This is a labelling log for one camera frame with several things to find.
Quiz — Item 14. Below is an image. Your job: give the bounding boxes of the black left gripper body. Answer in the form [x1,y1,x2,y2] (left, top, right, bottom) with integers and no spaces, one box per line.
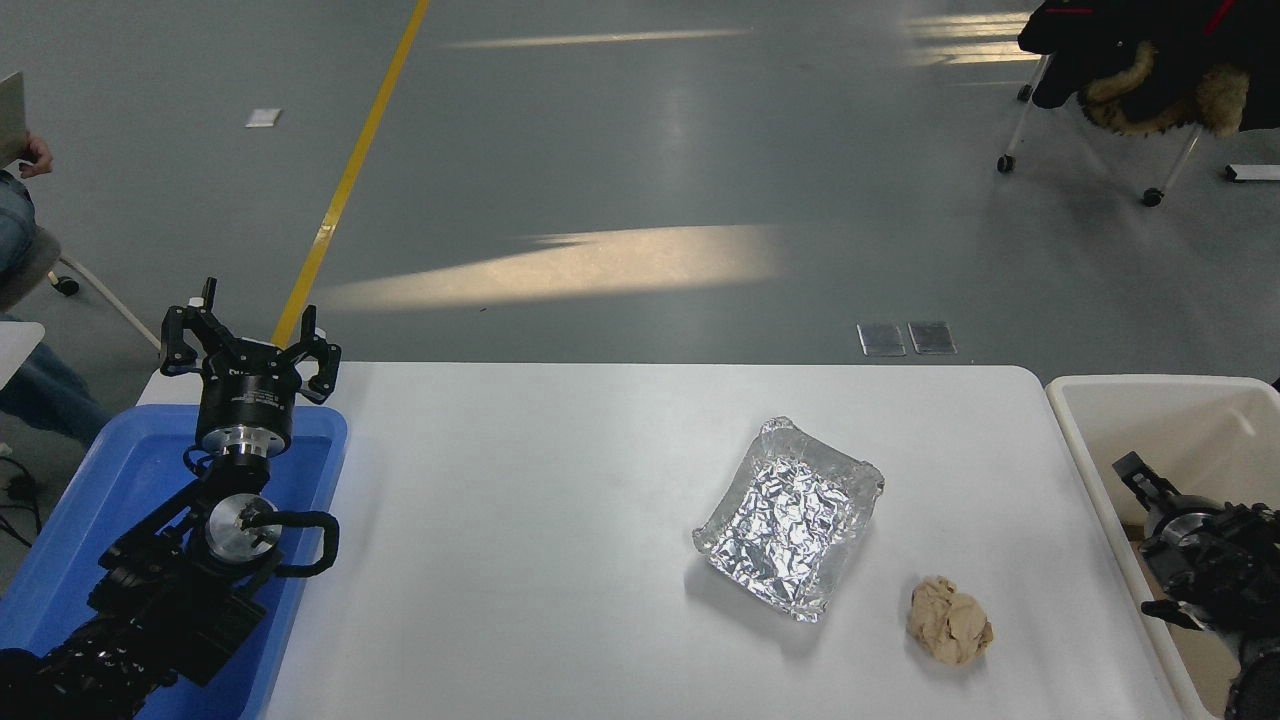
[195,350,302,437]

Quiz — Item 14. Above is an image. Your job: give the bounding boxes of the beige board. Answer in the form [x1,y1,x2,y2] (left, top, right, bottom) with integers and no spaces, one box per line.
[0,71,28,168]

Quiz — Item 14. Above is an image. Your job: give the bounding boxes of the foil tray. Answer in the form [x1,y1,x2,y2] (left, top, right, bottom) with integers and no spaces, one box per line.
[692,416,887,624]

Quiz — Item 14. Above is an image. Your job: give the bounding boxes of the blue plastic tray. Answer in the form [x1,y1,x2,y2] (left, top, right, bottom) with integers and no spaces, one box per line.
[0,403,349,720]

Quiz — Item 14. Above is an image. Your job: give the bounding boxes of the grey wheeled chair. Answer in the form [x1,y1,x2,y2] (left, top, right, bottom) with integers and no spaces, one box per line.
[0,227,164,354]

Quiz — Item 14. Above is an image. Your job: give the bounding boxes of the white side table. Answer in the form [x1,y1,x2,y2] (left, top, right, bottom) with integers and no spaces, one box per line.
[0,321,47,392]

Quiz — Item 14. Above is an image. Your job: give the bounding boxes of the person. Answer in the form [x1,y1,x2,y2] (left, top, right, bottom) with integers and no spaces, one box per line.
[0,168,114,447]

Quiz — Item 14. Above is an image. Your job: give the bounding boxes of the crumpled tan paper ball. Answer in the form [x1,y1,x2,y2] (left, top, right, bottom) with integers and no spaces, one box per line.
[907,575,996,668]

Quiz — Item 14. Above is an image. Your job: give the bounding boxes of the white-legged wheeled chair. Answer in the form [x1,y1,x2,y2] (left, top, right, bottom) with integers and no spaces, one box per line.
[996,54,1203,209]

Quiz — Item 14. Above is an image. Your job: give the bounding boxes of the large pale bin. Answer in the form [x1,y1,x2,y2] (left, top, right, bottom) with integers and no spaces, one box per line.
[1044,374,1280,720]

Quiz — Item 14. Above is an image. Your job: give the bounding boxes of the black fur-trimmed jacket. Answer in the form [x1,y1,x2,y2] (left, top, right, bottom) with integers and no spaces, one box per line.
[1017,0,1280,138]

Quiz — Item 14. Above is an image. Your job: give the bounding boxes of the black floor cables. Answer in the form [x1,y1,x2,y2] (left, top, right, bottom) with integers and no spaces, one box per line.
[0,454,44,550]

